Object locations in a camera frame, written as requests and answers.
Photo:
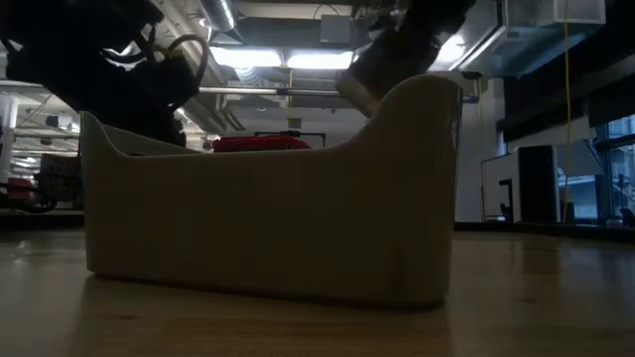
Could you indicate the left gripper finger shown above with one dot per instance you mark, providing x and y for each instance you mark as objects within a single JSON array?
[{"x": 161, "y": 130}]

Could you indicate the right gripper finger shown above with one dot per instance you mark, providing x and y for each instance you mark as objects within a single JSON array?
[{"x": 436, "y": 15}]

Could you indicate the white-lid spice jar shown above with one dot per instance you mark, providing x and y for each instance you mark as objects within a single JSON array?
[{"x": 369, "y": 84}]

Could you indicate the red-lid spice jar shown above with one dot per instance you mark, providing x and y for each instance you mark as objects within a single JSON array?
[{"x": 260, "y": 144}]

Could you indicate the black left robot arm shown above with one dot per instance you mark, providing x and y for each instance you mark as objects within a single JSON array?
[{"x": 74, "y": 22}]

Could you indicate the grey junction box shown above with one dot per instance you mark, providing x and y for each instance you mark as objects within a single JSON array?
[{"x": 335, "y": 29}]

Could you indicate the grey ceiling pipe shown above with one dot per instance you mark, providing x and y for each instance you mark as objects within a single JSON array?
[{"x": 258, "y": 90}]

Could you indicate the ceiling light panel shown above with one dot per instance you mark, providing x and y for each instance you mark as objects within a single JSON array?
[
  {"x": 245, "y": 57},
  {"x": 320, "y": 60}
]

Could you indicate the light grey plastic bin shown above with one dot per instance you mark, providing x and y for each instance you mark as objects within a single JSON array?
[{"x": 273, "y": 223}]

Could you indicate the white cabinet with black panel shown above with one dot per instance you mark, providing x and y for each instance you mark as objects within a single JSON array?
[{"x": 538, "y": 183}]

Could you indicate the silver ventilation duct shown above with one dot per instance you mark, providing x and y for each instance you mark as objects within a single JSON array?
[{"x": 218, "y": 14}]

